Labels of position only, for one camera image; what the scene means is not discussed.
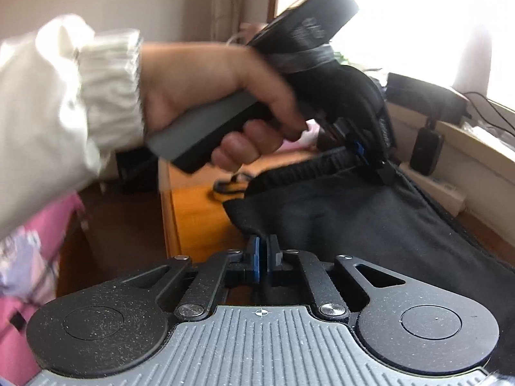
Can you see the black sweatpants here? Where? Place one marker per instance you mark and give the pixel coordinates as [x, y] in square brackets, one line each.
[362, 229]

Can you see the beige window sill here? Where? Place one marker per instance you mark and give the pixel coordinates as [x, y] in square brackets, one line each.
[483, 144]

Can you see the white power strip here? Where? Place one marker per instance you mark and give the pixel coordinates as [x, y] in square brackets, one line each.
[442, 193]

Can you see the person's left hand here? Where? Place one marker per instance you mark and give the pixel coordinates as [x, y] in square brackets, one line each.
[193, 72]

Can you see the person's pink clothing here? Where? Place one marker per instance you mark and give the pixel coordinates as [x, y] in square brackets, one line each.
[24, 309]

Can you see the person's left forearm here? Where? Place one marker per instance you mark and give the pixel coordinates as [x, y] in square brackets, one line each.
[60, 108]

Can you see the black electronics box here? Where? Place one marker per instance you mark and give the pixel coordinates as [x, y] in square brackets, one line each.
[426, 96]

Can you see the black power adapter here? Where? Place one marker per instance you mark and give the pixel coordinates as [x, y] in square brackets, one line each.
[427, 150]

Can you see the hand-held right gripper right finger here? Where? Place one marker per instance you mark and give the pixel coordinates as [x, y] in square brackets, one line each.
[274, 263]

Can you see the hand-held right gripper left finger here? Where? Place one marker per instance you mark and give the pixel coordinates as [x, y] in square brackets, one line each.
[257, 263]

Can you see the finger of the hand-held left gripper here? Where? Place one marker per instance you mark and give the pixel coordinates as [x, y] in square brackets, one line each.
[356, 147]
[384, 171]

